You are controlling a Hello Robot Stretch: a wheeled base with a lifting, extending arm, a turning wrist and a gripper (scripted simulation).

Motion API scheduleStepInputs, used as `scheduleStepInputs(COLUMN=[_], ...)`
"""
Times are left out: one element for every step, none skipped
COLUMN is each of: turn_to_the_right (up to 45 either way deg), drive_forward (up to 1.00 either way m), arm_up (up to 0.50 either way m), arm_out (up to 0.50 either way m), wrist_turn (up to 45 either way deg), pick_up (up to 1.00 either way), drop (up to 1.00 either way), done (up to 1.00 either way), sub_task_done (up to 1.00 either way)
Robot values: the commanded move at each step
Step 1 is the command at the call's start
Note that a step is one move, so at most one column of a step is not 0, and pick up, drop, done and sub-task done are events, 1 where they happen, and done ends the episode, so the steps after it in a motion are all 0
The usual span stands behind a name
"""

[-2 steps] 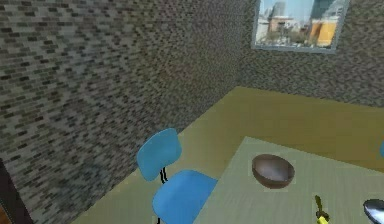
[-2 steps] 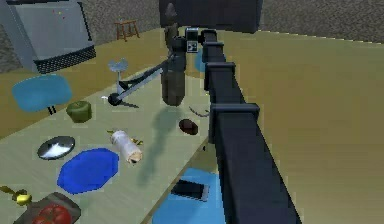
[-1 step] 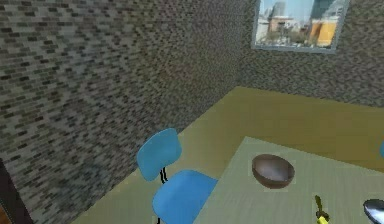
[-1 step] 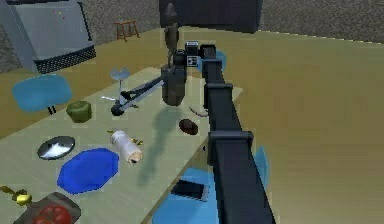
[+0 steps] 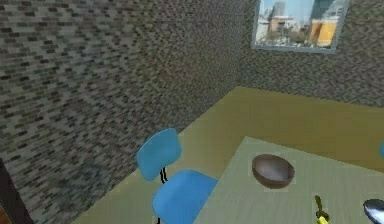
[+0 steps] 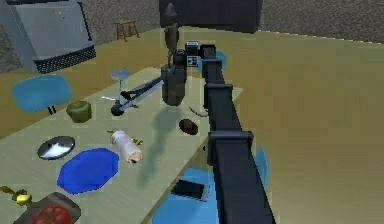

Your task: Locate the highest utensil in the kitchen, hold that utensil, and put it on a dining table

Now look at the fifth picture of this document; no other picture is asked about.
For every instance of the pale green dining table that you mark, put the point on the pale green dining table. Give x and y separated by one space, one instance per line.
300 200

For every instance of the blue chair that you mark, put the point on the blue chair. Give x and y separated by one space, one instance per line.
180 196
382 149

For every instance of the brown bowl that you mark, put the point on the brown bowl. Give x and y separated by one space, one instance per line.
273 171

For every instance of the grey framed window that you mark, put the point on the grey framed window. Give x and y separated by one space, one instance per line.
293 23

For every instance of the dark brown door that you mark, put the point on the dark brown door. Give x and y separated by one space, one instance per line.
10 200

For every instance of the silver round dish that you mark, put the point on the silver round dish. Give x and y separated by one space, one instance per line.
375 210

